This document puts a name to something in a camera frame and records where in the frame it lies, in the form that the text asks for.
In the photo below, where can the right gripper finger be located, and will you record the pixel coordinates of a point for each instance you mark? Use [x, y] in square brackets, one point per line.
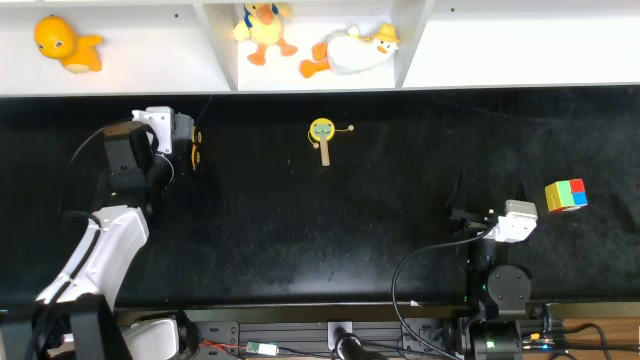
[522, 192]
[456, 195]

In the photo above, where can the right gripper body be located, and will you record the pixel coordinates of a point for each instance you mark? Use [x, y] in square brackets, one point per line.
[470, 220]

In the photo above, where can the yellow wooden rattle drum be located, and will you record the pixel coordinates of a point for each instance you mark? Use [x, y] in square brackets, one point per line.
[322, 130]

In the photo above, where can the grey and yellow toy truck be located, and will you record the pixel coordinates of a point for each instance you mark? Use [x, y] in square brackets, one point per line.
[186, 130]

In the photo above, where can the yellow rubber duck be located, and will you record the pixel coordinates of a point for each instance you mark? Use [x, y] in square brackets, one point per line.
[62, 42]

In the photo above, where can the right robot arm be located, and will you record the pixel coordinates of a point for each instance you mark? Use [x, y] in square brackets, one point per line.
[507, 287]

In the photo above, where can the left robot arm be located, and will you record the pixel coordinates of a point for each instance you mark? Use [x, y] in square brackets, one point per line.
[110, 240]

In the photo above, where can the many-coloured puzzle cube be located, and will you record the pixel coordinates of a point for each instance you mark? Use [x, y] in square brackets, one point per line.
[566, 195]

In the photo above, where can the white shelf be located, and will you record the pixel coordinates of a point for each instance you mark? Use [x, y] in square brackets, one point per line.
[500, 50]

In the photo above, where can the white plush duck yellow hat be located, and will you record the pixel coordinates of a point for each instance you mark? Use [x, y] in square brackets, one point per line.
[352, 52]

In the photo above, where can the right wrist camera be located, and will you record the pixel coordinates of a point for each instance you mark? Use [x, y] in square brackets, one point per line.
[515, 222]

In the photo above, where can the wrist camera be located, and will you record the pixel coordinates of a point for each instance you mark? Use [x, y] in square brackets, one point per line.
[157, 125]
[515, 222]

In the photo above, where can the mounting rail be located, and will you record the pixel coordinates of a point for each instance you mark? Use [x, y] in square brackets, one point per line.
[300, 335]

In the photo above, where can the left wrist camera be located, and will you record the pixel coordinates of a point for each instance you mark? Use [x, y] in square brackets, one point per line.
[157, 125]

